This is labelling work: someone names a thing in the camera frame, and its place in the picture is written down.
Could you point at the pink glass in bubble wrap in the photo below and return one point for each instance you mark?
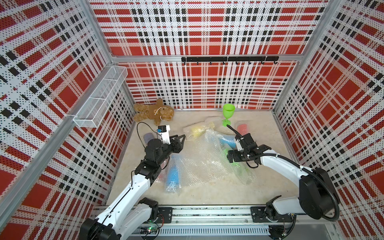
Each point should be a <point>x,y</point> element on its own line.
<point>163,174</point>

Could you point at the green wine glass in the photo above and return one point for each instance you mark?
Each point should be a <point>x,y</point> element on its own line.
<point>228,112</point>
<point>242,172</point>

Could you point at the purple glass in bubble wrap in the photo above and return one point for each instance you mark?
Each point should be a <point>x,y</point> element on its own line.
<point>147,137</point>

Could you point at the brown teddy bear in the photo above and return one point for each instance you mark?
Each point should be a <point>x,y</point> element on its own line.
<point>157,112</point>

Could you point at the bubble wrap sheet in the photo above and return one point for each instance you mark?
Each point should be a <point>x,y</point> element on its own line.
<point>202,161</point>

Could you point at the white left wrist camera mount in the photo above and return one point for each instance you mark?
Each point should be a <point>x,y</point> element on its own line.
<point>164,132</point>

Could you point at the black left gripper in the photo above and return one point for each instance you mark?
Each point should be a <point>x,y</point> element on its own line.
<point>175,143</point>

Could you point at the light blue wrapped glass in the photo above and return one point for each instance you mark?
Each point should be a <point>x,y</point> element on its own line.
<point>227,139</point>

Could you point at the white wire mesh basket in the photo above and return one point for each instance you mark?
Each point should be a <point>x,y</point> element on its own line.
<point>93,111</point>

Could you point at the green circuit board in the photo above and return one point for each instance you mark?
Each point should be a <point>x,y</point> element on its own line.
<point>150,231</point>

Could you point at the yellow glass in bubble wrap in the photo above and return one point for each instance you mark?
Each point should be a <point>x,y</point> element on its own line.
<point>196,130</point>

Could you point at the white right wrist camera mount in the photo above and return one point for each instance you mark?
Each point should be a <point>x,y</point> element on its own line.
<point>245,142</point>

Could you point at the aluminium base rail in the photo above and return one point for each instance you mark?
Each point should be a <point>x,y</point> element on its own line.
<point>232,220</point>

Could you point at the black hook rail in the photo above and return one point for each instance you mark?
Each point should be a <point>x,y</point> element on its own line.
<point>260,59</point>

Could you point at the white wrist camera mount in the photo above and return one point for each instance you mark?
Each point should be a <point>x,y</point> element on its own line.
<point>164,132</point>
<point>245,142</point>

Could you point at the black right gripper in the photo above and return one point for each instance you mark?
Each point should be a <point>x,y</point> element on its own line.
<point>235,156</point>

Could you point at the red glass in bubble wrap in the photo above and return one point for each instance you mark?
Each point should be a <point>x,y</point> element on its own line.
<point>243,127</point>

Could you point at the blue glass in bubble wrap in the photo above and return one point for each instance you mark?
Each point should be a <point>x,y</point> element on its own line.
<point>172,184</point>

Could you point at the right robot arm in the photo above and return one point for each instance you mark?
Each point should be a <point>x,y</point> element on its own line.
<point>317,196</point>

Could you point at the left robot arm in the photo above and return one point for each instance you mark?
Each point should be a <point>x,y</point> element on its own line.
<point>127,212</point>

